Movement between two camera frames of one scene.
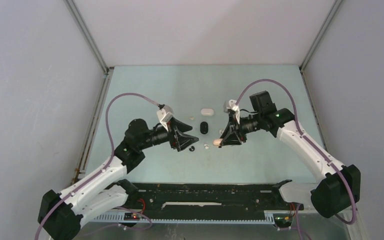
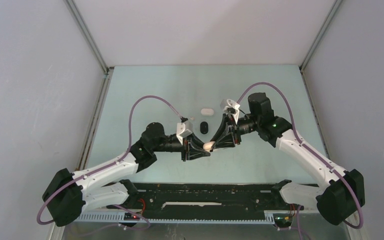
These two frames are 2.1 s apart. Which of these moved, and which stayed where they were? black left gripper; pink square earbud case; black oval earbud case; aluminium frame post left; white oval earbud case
Moved: black left gripper; pink square earbud case
Stayed: white oval earbud case; black oval earbud case; aluminium frame post left
